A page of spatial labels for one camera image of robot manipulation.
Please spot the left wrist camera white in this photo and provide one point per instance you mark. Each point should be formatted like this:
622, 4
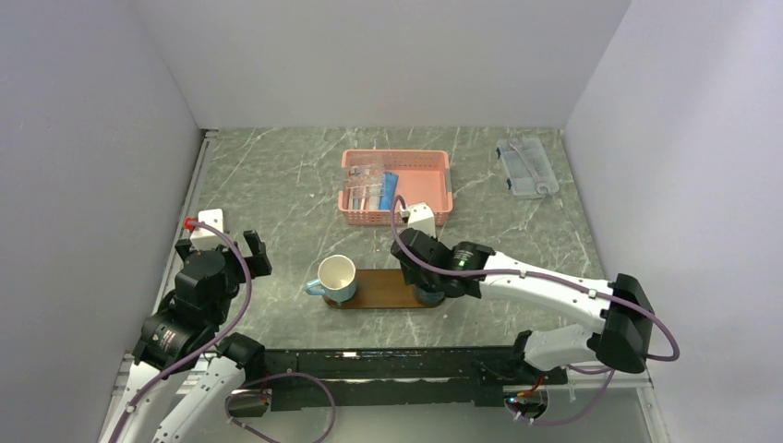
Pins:
204, 227

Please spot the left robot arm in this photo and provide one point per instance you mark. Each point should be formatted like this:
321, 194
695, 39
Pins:
188, 355

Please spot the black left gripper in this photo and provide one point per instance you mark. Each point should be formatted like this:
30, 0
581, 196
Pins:
258, 262

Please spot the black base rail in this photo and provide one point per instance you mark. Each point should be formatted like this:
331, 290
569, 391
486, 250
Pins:
481, 376

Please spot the clear acrylic holder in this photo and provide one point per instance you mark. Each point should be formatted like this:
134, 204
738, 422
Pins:
363, 183

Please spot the pink plastic basket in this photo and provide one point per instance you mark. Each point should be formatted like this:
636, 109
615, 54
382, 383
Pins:
424, 176

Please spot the light blue mug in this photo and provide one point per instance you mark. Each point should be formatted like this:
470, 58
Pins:
336, 279

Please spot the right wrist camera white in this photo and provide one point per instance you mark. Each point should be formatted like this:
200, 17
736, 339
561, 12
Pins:
421, 217

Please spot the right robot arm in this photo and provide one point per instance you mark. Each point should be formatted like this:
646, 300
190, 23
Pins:
611, 321

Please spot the clear plastic storage box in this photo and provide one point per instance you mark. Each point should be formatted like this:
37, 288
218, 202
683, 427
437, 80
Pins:
528, 169

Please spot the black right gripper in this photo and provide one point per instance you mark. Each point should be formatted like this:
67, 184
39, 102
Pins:
411, 276

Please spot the blue toothpaste tube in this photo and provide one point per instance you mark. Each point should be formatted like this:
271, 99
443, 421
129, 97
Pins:
387, 192

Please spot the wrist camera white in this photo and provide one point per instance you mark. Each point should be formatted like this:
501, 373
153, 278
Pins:
421, 217
204, 227

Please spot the dark blue mug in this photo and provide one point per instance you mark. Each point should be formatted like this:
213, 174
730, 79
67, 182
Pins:
428, 298

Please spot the brown wooden oval tray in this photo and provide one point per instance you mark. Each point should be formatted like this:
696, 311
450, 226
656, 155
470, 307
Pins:
380, 289

